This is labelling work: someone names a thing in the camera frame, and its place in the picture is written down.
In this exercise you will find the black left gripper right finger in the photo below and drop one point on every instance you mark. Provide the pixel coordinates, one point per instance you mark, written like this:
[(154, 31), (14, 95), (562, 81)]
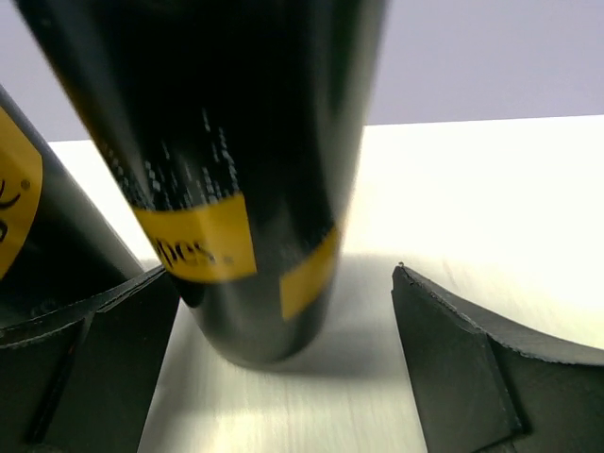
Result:
[(484, 383)]

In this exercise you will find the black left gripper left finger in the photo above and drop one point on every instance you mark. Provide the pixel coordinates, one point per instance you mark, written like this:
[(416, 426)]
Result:
[(82, 378)]

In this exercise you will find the black yellow soda can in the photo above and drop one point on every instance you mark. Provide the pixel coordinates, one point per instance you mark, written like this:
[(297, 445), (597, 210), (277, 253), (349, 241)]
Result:
[(56, 246)]

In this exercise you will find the white two-tier shelf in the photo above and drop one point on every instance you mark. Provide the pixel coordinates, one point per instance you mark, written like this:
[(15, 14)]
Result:
[(505, 214)]

